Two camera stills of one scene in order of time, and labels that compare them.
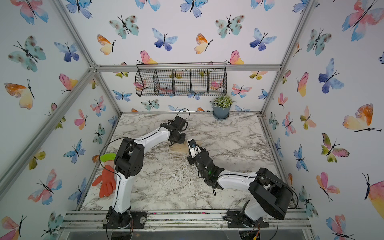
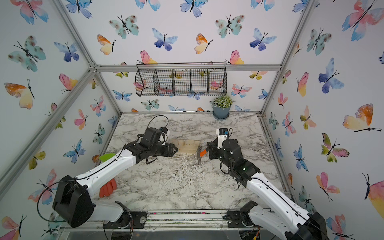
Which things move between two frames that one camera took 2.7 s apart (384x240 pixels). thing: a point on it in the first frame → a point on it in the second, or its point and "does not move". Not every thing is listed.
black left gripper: [183, 139] → [169, 150]
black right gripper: [190, 160] → [213, 152]
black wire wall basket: [181, 79] does not move
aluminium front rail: [91, 221] does not move
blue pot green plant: [221, 107] does not move
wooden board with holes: [182, 147] does not move
